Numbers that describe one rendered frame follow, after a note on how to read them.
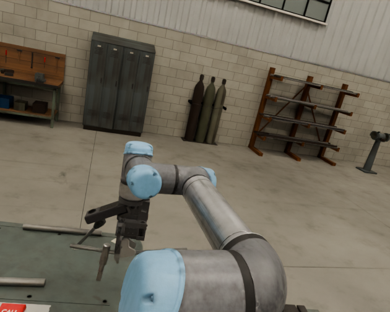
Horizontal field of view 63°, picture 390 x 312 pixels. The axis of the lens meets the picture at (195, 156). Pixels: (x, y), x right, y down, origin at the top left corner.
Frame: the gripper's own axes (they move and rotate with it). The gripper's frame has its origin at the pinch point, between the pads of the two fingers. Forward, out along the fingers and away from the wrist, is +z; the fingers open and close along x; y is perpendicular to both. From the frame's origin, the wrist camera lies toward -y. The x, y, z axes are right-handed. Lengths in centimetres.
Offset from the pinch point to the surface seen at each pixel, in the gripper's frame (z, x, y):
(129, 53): -65, 609, -38
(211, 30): -152, 679, 133
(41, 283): 10.7, 0.4, -19.8
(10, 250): 11.3, 16.2, -34.1
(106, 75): -14, 606, -77
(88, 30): -96, 650, -129
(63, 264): 11.7, 11.7, -16.5
